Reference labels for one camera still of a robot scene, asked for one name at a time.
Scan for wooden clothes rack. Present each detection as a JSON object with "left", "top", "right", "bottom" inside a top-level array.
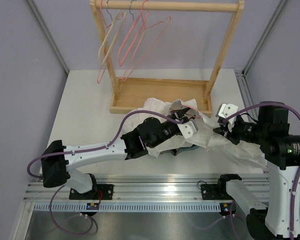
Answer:
[{"left": 90, "top": 0, "right": 245, "bottom": 117}]

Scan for slotted cable duct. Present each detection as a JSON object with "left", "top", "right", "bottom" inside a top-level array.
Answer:
[{"left": 33, "top": 202, "right": 230, "bottom": 213}]

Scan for teal plastic tray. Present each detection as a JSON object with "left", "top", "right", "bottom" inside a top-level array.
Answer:
[{"left": 180, "top": 145, "right": 199, "bottom": 152}]

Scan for white pleated blouse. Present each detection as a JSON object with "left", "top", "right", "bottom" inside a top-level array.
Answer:
[{"left": 122, "top": 97, "right": 198, "bottom": 158}]

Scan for cream white garment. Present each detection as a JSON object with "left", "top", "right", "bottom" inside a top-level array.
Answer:
[{"left": 170, "top": 105, "right": 267, "bottom": 168}]

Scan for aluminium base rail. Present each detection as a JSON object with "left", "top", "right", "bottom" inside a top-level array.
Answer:
[{"left": 23, "top": 173, "right": 270, "bottom": 203}]

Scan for grey dress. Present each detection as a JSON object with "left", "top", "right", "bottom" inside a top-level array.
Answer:
[{"left": 169, "top": 147, "right": 191, "bottom": 156}]

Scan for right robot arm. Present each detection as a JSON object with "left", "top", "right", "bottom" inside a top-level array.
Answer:
[{"left": 214, "top": 101, "right": 300, "bottom": 240}]

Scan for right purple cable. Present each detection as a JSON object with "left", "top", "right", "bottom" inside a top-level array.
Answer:
[{"left": 219, "top": 103, "right": 300, "bottom": 237}]

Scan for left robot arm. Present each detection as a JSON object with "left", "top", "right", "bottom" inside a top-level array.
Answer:
[{"left": 41, "top": 111, "right": 190, "bottom": 199}]

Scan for pink wire hanger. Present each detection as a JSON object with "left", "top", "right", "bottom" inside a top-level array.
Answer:
[{"left": 94, "top": 0, "right": 113, "bottom": 84}]

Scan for white wooden hanger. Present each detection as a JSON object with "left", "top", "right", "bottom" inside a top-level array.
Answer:
[{"left": 98, "top": 9, "right": 127, "bottom": 66}]

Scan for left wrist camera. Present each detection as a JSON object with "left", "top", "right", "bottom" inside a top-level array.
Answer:
[{"left": 177, "top": 119, "right": 198, "bottom": 139}]

